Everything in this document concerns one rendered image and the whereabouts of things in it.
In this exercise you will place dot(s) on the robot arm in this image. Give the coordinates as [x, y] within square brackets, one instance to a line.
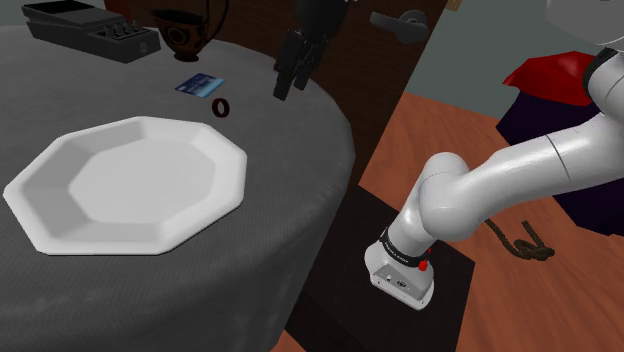
[487, 185]

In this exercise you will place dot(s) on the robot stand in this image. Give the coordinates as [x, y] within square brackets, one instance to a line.
[341, 292]

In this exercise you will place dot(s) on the black pedal box with knobs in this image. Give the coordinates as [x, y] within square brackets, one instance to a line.
[83, 27]

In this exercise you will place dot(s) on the blue card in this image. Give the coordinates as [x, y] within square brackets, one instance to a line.
[200, 85]

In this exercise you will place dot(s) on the white octagonal plate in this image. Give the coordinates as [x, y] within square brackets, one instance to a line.
[141, 185]

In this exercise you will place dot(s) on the round grey table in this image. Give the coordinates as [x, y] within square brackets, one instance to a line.
[282, 185]

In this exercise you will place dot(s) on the dark patterned footed cup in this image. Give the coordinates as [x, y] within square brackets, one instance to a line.
[183, 34]

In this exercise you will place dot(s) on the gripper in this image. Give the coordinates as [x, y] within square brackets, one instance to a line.
[302, 51]

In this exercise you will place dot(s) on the dark seat with red cushion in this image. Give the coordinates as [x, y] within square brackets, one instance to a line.
[541, 122]

